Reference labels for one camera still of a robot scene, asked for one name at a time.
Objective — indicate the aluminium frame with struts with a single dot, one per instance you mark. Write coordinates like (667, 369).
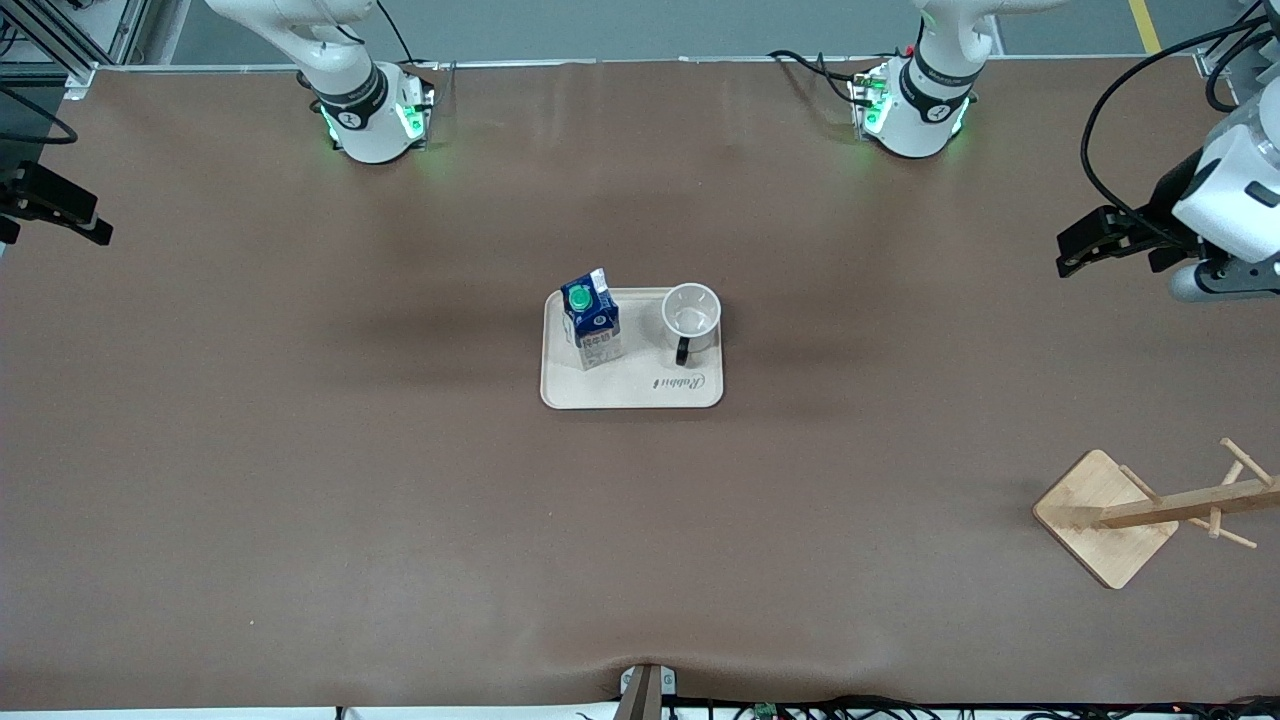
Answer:
(60, 40)

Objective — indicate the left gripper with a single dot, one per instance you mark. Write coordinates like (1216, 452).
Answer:
(1168, 201)

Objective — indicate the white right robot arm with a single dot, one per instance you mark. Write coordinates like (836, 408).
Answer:
(350, 95)

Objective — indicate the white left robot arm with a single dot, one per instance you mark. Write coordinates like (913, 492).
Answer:
(930, 100)

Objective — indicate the small green circuit board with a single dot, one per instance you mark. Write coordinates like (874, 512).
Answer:
(766, 711)

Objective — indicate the wooden cup rack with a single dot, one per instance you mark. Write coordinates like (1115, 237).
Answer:
(1100, 515)

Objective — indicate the blue milk carton green cap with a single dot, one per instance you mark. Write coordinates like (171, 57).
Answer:
(592, 325)

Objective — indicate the beige plastic tray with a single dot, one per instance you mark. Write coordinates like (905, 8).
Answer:
(640, 385)

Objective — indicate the table cover sheet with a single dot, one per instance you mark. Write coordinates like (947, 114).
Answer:
(400, 500)

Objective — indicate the aluminium frame corner bracket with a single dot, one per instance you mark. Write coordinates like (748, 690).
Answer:
(1215, 62)

